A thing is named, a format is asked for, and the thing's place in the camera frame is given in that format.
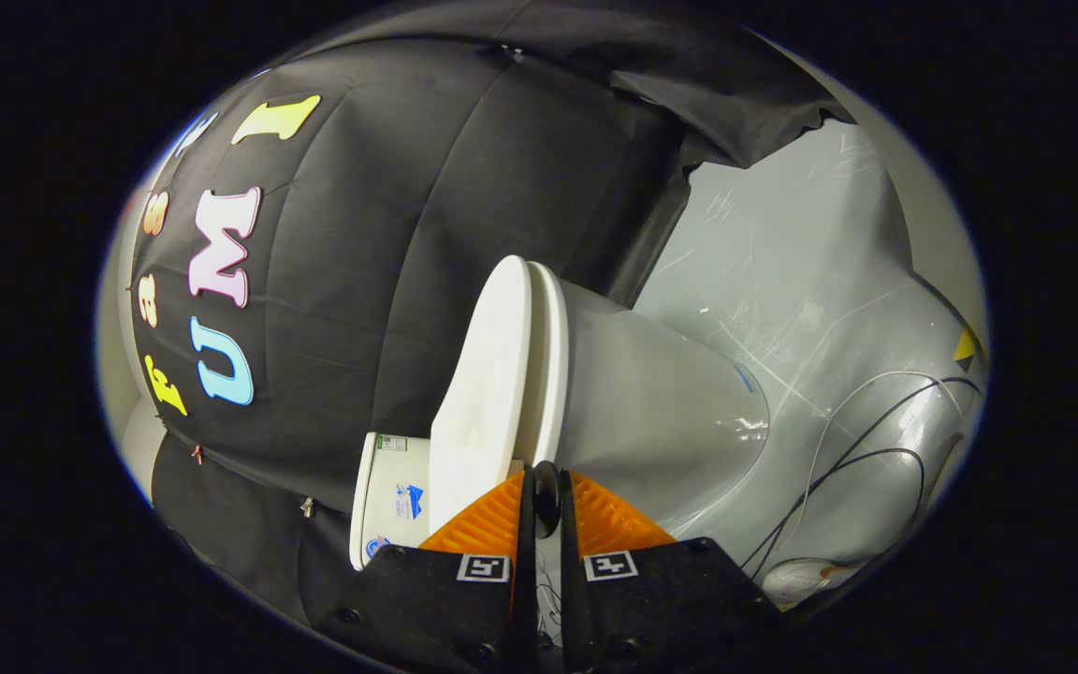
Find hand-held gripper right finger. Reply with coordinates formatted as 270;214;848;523
556;468;783;674

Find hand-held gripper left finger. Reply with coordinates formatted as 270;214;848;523
314;468;541;674

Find white toilet lid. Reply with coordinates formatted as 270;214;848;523
428;255;559;647

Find white toilet with tank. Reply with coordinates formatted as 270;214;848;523
349;271;772;572

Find white toilet seat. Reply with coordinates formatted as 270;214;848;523
513;262;571;469

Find white round object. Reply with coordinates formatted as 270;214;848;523
762;558;869;611

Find black backdrop cloth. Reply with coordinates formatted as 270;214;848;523
123;2;856;649

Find thin black cable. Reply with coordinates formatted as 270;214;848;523
743;374;983;583

